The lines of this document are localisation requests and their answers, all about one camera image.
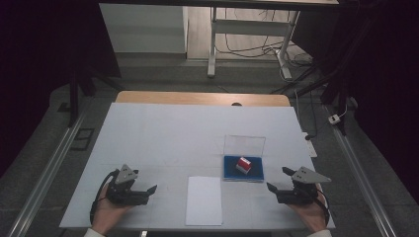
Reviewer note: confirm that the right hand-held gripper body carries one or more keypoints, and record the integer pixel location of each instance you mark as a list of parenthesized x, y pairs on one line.
[(306, 175)]

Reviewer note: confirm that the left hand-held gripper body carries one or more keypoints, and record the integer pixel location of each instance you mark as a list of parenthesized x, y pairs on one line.
[(126, 174)]

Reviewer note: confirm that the blue ink pad box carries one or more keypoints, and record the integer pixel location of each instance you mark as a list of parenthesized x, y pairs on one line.
[(243, 176)]

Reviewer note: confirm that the red and white stamp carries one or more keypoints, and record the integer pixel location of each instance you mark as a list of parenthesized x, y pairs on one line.
[(243, 164)]

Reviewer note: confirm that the person's right hand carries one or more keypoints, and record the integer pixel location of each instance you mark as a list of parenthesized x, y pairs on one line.
[(311, 214)]

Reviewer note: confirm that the person's left hand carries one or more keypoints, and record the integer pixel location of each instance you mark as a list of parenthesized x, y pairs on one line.
[(107, 212)]

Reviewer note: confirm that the white table cover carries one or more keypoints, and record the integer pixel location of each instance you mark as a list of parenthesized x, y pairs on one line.
[(171, 138)]

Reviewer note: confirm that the white paper sheet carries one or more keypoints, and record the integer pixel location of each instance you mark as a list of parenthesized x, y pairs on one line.
[(204, 200)]

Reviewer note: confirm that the person's right white sleeve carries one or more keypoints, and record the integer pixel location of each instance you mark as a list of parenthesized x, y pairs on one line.
[(321, 233)]

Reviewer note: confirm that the person's white sleeve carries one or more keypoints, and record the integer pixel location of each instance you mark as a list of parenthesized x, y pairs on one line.
[(321, 233), (94, 233)]

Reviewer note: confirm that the white power adapter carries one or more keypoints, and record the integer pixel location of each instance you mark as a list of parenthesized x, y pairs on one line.
[(334, 119)]

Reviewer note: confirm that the person's left white sleeve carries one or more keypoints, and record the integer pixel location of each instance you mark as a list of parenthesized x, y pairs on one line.
[(94, 233)]

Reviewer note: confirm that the black table grommet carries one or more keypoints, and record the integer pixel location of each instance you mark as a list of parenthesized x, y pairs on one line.
[(236, 104)]

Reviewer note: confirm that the black tripod stand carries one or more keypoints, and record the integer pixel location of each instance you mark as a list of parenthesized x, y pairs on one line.
[(339, 95)]

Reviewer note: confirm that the black metal stand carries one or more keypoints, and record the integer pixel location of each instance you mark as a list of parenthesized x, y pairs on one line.
[(74, 98)]

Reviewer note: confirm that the wooden table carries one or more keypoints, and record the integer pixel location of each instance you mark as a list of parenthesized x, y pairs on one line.
[(197, 98)]

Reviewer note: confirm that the dark curtain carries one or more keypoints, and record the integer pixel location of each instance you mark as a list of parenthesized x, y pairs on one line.
[(385, 82), (39, 59)]

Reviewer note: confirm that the white cabinet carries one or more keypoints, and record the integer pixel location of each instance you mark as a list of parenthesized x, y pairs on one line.
[(145, 29)]

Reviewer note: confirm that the aluminium floor rail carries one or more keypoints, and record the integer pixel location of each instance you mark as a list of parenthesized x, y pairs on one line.
[(362, 177), (49, 171)]

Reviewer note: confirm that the white desk frame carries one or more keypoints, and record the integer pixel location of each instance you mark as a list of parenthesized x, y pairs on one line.
[(250, 27)]

